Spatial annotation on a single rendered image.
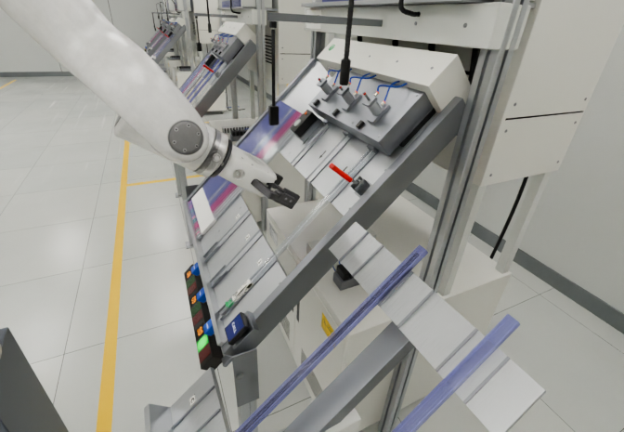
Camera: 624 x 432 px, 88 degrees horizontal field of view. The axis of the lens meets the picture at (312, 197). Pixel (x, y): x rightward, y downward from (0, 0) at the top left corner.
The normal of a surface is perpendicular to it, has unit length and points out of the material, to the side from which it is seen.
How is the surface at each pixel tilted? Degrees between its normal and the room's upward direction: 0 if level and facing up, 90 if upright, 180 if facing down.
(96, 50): 42
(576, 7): 90
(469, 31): 90
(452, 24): 90
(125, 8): 90
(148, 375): 0
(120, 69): 49
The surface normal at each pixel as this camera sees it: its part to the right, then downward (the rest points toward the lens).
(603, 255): -0.90, 0.16
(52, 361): 0.05, -0.88
